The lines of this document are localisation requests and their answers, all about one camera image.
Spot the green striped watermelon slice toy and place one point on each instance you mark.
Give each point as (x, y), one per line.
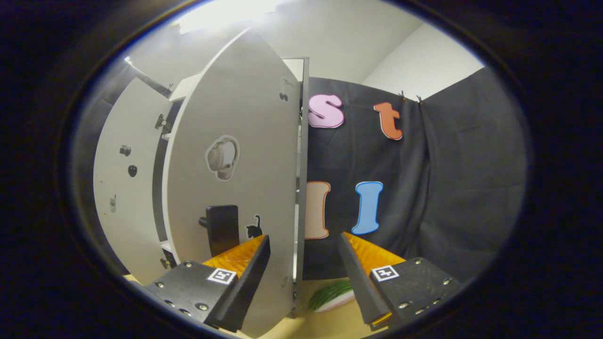
(330, 294)

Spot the white grey cabinet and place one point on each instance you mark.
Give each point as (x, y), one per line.
(304, 188)

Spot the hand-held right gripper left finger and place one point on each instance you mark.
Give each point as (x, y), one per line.
(247, 282)

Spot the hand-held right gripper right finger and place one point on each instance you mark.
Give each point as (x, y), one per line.
(358, 278)

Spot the metal door hinge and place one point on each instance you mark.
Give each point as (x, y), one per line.
(163, 123)
(166, 262)

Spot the white door with headphone sticker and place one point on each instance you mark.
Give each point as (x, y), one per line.
(254, 117)

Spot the black backdrop cloth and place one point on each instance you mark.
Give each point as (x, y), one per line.
(461, 188)

